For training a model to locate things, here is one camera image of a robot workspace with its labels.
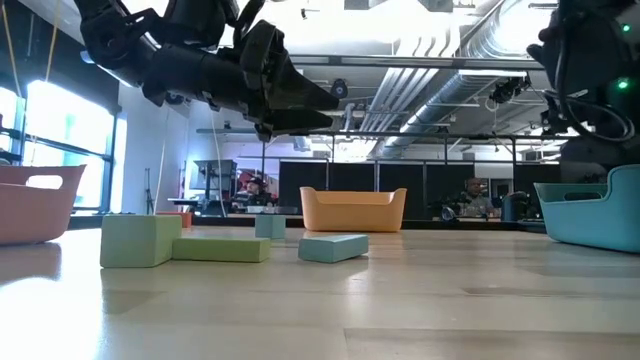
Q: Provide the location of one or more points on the black round ceiling speaker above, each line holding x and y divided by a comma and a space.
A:
342, 85

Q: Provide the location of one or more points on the black pipe rail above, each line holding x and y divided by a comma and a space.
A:
400, 135

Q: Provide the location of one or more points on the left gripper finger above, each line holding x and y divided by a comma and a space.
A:
300, 120
300, 95

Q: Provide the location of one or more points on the black track light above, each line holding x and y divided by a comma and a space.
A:
510, 89

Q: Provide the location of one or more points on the coral rectangular block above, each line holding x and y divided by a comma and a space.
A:
186, 220

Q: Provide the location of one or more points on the black curtain partition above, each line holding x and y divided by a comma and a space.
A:
310, 175

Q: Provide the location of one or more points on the equipment cart with monitor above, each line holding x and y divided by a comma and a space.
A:
215, 172

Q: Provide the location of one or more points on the grey overhead beam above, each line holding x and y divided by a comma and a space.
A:
400, 61

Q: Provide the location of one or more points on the small teal cube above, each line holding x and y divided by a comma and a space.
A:
270, 226

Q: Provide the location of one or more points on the teal rectangular block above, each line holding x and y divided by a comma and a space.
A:
332, 248

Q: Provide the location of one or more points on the yellow plastic bin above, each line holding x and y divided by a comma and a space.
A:
350, 205

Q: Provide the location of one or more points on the green rectangular block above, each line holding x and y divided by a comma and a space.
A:
140, 242
220, 250

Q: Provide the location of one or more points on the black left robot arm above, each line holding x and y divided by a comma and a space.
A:
115, 40

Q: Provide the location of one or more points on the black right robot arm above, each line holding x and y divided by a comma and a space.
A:
590, 50

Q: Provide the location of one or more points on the person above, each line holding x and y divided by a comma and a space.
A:
255, 189
475, 197

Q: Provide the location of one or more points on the teal plastic bin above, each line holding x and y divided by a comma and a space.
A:
590, 225

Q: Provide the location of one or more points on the dark blue chair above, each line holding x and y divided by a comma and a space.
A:
515, 207

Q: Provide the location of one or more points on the terracotta plastic bin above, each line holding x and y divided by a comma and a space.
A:
30, 215

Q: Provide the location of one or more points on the white leaning pole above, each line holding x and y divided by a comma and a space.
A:
159, 180

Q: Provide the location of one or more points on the black tripod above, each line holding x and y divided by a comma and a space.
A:
148, 195

